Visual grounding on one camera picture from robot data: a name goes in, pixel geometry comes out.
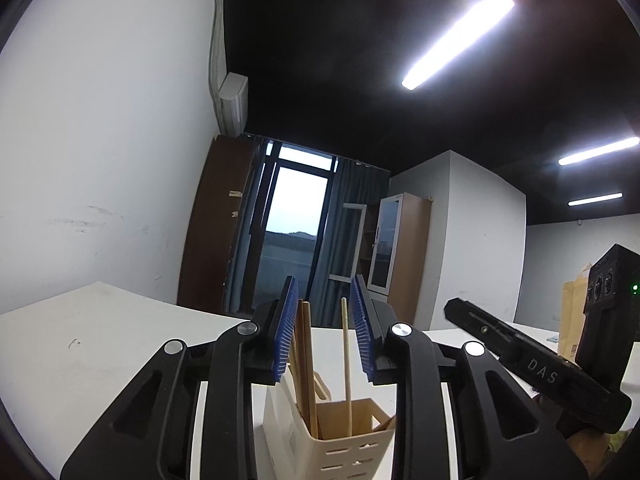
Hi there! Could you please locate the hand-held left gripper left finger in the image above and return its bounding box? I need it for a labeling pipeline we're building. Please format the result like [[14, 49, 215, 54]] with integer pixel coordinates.
[[60, 275, 301, 480]]

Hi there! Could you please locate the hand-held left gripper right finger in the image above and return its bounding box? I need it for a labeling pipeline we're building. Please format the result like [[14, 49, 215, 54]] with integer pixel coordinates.
[[350, 274, 576, 480]]

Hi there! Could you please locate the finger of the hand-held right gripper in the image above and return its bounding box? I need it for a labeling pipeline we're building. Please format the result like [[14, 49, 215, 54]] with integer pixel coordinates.
[[444, 297, 517, 357]]

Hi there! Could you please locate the brown wooden chopstick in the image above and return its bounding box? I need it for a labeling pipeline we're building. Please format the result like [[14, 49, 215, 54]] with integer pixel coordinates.
[[299, 300, 320, 438], [292, 310, 307, 401]]

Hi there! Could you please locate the light bamboo chopstick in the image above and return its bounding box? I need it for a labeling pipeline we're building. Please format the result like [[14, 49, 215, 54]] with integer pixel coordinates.
[[341, 298, 353, 435], [312, 371, 332, 403]]

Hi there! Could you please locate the cream slotted utensil holder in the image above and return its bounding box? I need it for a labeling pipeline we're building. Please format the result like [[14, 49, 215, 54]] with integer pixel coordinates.
[[263, 372, 398, 480]]

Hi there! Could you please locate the person's right hand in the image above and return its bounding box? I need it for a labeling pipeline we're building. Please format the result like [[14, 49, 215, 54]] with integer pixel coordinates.
[[536, 394, 622, 477]]

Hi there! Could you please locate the brown paper bag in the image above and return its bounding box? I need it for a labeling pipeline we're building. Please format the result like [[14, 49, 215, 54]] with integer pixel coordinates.
[[557, 262, 596, 361]]

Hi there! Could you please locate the white framed glass pane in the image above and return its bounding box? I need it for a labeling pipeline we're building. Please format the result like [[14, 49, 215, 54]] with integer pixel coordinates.
[[327, 201, 368, 286]]

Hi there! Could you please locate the wooden glass door cabinet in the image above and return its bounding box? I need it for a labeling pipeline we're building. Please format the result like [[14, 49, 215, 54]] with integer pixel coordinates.
[[366, 192, 432, 331]]

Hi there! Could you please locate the person's yellow-green clothing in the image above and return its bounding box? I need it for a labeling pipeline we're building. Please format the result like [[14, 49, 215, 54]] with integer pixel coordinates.
[[602, 427, 637, 462]]

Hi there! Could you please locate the dark framed window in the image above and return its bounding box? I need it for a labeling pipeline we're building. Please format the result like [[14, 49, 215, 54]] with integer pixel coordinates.
[[222, 135, 341, 328]]

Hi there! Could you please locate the brown wooden door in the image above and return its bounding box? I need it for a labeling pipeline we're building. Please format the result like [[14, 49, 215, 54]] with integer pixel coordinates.
[[176, 134, 266, 318]]

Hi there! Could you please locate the long ceiling light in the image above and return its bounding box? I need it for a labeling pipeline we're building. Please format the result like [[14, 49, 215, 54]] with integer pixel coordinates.
[[557, 136, 640, 167], [400, 0, 516, 92], [567, 192, 624, 207]]

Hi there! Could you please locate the grey curtain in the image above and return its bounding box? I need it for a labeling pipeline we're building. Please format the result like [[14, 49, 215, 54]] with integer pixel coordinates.
[[305, 157, 391, 328]]

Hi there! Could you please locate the white wall air conditioner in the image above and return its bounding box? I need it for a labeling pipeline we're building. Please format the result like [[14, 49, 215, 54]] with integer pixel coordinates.
[[216, 72, 250, 136]]

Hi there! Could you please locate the white wall conduit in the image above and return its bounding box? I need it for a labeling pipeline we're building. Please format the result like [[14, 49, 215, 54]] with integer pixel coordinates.
[[207, 0, 229, 111]]

